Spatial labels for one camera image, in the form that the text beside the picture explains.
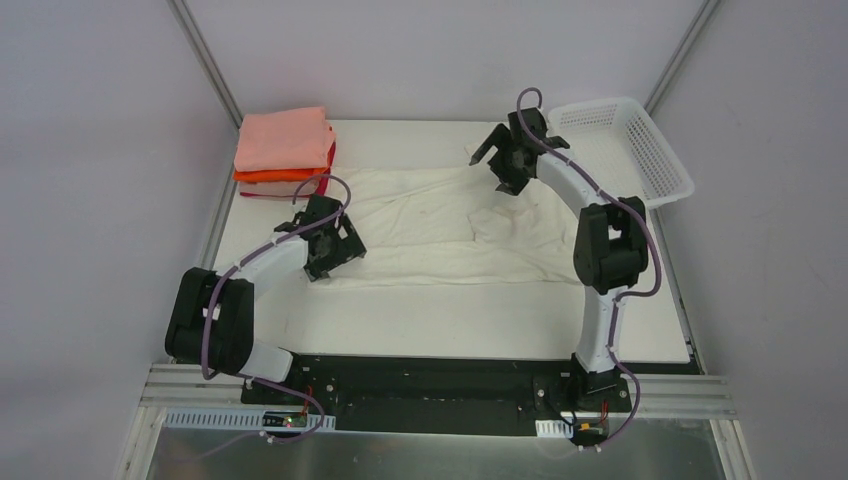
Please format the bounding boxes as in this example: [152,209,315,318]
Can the white plastic basket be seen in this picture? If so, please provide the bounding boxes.
[547,97,695,209]

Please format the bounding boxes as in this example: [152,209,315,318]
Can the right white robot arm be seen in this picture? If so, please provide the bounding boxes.
[471,108,650,411]

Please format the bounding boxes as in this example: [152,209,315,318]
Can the right white cable duct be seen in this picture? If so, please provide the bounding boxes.
[535,419,573,439]

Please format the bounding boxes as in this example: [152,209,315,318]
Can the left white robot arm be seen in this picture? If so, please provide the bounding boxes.
[164,195,367,382]

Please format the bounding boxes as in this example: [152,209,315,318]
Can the white t shirt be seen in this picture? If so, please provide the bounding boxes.
[312,165,580,290]

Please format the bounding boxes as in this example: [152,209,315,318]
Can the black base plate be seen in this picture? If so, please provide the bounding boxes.
[241,355,633,436]

